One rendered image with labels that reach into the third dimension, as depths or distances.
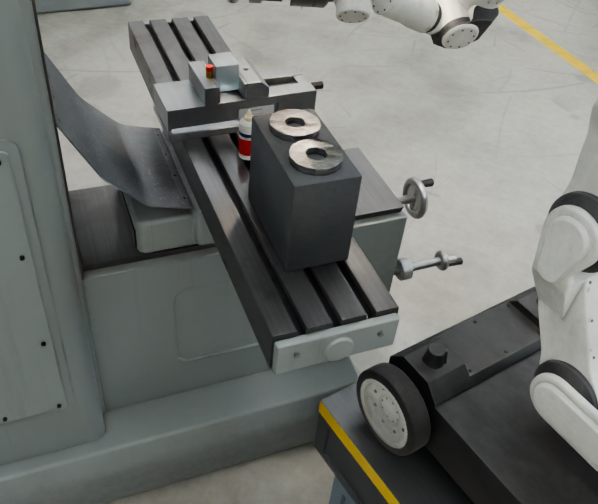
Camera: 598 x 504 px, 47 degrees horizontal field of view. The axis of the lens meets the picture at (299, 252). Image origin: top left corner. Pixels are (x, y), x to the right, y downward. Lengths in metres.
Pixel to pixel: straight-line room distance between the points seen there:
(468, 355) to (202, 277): 0.62
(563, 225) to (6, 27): 0.94
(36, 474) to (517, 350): 1.16
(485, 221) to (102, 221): 1.75
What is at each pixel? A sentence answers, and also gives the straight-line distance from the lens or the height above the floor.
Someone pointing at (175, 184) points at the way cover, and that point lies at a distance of 1.52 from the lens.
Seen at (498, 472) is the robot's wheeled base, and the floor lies 0.57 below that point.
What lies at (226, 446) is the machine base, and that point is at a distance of 1.91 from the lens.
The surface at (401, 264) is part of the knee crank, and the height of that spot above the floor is 0.51.
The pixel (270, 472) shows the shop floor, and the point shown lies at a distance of 2.01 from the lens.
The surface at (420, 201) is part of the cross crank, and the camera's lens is 1.89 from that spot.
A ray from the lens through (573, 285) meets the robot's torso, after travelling 1.29.
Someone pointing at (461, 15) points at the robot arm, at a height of 1.18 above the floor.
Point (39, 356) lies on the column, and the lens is 1.59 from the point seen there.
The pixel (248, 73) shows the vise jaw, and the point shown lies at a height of 1.01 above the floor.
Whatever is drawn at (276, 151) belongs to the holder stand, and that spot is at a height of 1.09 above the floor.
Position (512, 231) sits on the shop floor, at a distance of 2.93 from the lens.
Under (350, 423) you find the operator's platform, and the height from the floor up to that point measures 0.40.
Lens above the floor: 1.73
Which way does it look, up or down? 42 degrees down
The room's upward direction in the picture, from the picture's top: 6 degrees clockwise
